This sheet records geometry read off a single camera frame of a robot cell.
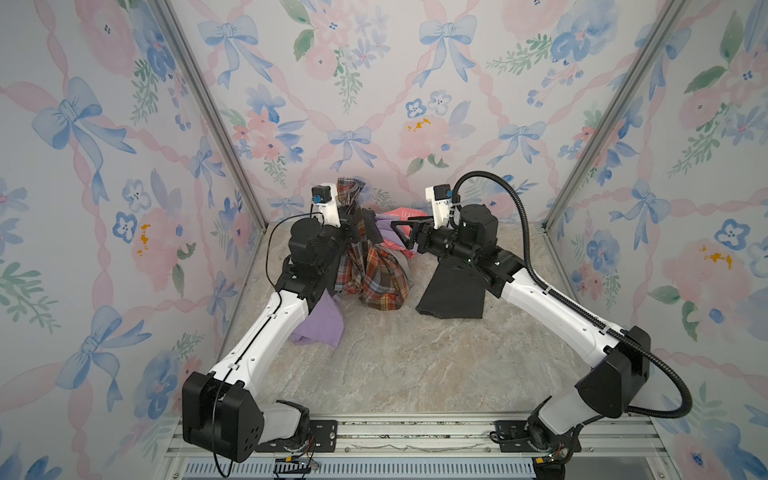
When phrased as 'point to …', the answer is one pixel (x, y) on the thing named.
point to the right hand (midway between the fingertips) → (398, 220)
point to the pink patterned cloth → (403, 214)
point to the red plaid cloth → (377, 274)
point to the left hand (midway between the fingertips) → (354, 199)
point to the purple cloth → (323, 324)
